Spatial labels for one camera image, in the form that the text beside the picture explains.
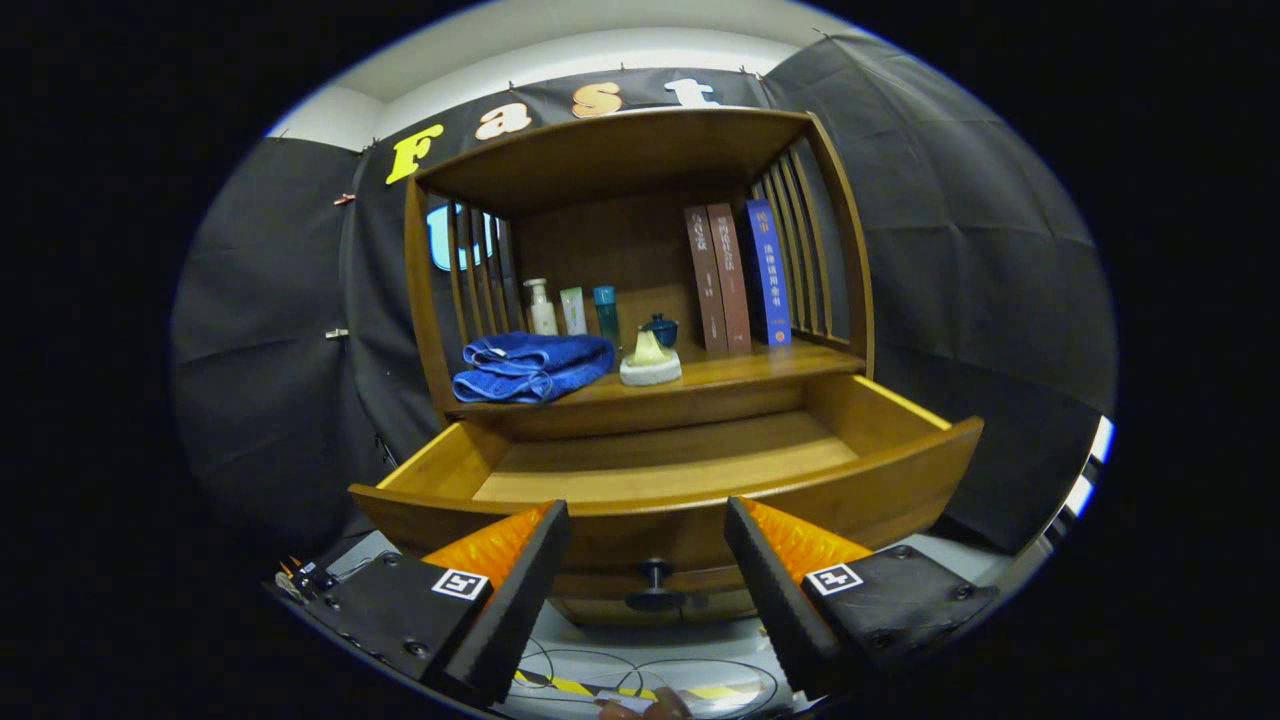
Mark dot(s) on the black drawer knob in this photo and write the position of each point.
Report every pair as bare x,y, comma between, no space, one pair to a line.
655,585

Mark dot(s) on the wooden cabinet drawer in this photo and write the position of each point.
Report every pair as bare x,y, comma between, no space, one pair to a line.
650,450

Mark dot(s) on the white pump bottle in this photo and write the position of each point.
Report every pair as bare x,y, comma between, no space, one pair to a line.
542,315

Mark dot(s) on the blue folded towel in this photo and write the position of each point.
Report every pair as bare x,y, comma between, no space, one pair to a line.
530,368

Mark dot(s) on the blue lidded tea cup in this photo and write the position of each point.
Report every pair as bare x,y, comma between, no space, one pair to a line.
662,328

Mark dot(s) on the white and green tube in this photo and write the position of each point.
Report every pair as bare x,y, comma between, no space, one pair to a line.
574,312

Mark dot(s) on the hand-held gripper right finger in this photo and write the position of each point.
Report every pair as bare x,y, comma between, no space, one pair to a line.
780,595

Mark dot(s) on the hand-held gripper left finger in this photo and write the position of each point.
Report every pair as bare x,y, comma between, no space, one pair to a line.
515,600

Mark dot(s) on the yellow and black floor tape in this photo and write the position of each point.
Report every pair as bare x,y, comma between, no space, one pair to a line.
575,687

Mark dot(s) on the teal glass bottle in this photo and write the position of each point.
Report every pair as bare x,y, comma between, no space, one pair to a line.
606,315

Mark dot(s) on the wooden countertop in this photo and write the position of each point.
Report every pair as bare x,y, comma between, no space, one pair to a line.
740,372

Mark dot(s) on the reddish brown book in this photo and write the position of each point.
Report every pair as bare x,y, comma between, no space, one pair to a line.
732,275

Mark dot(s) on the pale translucent bottle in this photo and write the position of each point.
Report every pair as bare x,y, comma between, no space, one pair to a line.
650,362

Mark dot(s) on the wooden cabinet with slatted shelf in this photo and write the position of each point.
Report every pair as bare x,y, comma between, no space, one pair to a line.
610,160

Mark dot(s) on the dark brown book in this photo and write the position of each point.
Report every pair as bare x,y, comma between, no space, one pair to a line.
706,280

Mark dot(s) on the blue book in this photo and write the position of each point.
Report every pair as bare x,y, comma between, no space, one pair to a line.
770,270

